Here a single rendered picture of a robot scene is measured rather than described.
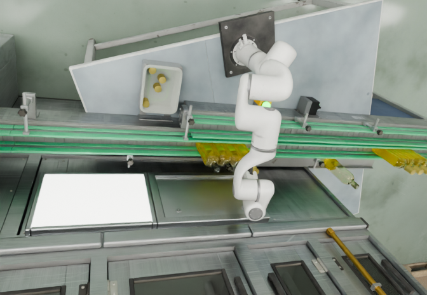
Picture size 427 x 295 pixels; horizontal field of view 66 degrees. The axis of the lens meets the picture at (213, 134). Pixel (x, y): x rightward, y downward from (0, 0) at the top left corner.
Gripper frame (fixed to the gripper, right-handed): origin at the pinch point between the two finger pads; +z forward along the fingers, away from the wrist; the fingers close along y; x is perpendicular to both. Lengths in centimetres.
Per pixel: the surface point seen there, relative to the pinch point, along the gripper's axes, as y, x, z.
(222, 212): -13.4, 8.1, -11.1
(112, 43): 30, 78, 78
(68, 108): -13, 99, 71
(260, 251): -18.1, -6.8, -25.8
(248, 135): 7.4, -3.0, 26.9
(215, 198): -13.0, 10.5, -2.1
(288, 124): 15.6, -22.1, 29.5
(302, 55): 48, -25, 49
